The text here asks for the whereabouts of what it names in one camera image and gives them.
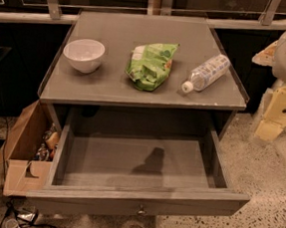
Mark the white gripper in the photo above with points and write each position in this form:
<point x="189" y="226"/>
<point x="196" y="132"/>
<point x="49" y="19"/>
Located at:
<point x="275" y="110"/>

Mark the grey top drawer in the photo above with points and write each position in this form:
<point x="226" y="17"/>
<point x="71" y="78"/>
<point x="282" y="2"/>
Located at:
<point x="118" y="163"/>

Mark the grey drawer cabinet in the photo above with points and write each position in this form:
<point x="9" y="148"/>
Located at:
<point x="110" y="85"/>

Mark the clear plastic water bottle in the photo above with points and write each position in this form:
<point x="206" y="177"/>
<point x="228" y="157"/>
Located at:
<point x="206" y="74"/>

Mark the green snack bag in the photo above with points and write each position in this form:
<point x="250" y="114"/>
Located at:
<point x="150" y="65"/>

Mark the white ceramic bowl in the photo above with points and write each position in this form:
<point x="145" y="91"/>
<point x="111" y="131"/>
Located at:
<point x="84" y="55"/>

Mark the snack items in box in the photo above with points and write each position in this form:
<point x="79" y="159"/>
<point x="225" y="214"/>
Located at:
<point x="48" y="147"/>

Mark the brown cardboard box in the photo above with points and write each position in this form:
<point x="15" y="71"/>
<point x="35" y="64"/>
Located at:
<point x="24" y="173"/>

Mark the metal railing frame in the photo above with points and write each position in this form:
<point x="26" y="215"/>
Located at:
<point x="241" y="14"/>

